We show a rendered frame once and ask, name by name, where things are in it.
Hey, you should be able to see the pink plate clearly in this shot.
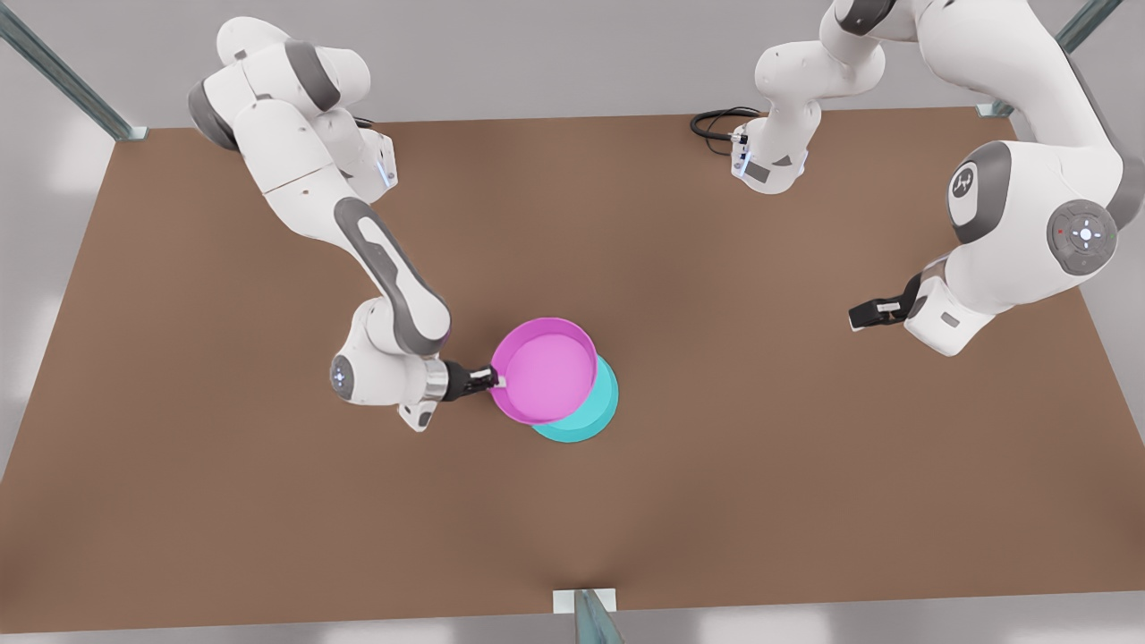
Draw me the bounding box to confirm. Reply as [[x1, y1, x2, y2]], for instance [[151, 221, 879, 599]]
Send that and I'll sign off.
[[488, 317, 598, 425]]

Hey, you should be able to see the blue plate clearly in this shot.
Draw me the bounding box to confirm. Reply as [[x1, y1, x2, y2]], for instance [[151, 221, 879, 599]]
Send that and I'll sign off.
[[531, 354, 619, 444]]

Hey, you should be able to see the black cable loop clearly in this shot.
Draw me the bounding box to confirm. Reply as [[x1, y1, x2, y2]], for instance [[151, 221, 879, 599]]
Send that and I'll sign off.
[[690, 107, 764, 159]]

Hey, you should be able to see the silver frame post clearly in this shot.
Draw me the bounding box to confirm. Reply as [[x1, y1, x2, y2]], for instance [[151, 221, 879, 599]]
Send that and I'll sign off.
[[553, 588, 624, 644], [0, 0, 148, 143], [976, 0, 1124, 120]]

